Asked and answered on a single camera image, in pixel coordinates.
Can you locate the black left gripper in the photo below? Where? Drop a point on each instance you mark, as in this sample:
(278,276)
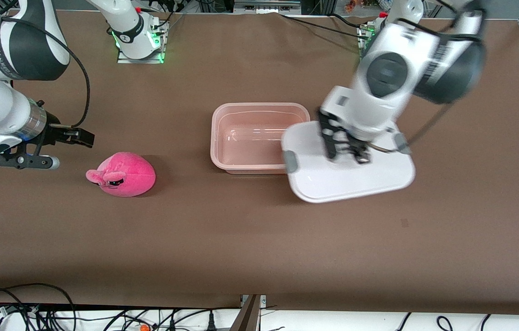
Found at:
(352,146)

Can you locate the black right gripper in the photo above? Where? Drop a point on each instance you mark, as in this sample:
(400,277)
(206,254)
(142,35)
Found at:
(55,133)

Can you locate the white box lid grey clips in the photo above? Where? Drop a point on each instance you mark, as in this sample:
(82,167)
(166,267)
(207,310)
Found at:
(356,179)

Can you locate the pink plush toy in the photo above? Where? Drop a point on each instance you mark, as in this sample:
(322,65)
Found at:
(131,177)

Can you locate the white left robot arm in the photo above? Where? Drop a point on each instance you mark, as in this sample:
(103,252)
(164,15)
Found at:
(383,73)

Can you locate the translucent pink plastic box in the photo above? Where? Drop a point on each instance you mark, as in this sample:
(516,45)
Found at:
(250,142)

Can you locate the brown table cover sheet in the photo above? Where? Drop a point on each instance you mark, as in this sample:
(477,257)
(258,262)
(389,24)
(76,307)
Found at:
(259,239)

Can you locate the small colourful figurine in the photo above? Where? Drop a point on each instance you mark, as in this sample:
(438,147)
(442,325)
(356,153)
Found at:
(353,5)

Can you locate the grey metal rack unit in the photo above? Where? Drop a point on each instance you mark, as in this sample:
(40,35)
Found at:
(266,5)

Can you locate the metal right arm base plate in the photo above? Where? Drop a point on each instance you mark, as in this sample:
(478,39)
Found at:
(140,59)

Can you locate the aluminium frame post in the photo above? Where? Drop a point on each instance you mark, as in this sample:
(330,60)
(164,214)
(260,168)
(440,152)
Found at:
(248,315)

